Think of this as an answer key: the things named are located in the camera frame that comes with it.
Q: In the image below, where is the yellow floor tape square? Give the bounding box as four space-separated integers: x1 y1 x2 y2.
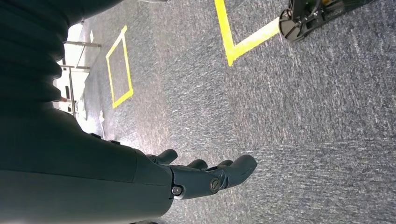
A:
105 25 134 109

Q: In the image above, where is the white table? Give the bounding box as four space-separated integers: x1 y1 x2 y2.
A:
53 22 103 123

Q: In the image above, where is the yellow floor tape corner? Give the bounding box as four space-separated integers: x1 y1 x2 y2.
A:
214 0 281 67

